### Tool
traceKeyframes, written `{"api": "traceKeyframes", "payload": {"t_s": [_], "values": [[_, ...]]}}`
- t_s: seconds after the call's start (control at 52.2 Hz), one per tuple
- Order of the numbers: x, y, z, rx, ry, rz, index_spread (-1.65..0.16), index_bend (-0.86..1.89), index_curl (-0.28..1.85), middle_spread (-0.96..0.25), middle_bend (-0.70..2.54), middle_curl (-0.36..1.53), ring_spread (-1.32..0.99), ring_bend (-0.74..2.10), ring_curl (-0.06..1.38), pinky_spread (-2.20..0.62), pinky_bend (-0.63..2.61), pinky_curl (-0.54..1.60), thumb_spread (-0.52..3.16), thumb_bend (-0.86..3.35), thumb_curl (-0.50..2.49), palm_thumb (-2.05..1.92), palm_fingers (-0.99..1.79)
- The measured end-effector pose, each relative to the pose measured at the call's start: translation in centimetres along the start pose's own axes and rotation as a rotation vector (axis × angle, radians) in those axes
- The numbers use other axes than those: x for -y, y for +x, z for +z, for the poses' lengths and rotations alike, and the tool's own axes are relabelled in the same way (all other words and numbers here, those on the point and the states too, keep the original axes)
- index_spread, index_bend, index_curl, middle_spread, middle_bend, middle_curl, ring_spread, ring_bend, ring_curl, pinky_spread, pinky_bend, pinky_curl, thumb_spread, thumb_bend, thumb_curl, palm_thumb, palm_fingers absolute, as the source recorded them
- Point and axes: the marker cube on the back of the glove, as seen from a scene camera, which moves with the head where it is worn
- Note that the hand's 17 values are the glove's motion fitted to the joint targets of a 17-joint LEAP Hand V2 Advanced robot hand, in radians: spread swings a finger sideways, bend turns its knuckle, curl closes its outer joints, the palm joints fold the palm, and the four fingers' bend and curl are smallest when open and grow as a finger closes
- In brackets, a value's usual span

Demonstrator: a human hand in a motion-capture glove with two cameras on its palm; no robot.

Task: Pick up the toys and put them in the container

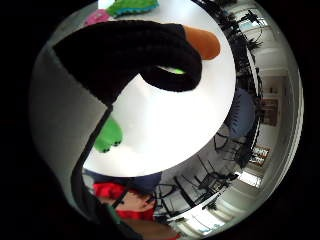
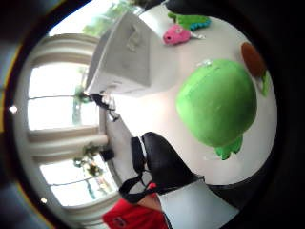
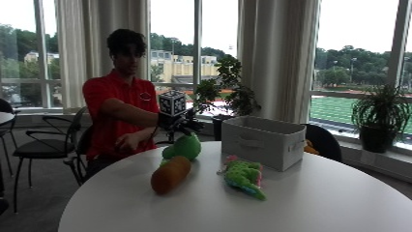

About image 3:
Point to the white marker cube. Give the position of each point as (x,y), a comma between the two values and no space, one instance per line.
(172,103)

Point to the black metal-framed chair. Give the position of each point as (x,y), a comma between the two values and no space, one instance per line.
(81,151)
(43,150)
(5,106)

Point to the orange carrot plush toy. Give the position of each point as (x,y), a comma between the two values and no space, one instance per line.
(171,175)

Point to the tall leafy potted plant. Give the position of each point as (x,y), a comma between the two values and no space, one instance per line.
(232,87)

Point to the the person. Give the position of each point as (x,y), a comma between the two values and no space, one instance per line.
(112,96)

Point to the grey fabric storage box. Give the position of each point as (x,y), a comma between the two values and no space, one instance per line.
(261,146)

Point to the green dinosaur plush toy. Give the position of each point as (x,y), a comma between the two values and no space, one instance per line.
(243,175)

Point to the white side table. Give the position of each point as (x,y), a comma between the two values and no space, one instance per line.
(5,117)

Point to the beige curtain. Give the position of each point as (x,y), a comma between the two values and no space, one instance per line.
(279,58)
(99,48)

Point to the black round-backed chair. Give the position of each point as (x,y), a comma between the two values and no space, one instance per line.
(324,141)

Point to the bushy potted plant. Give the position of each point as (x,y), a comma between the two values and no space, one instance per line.
(380,112)

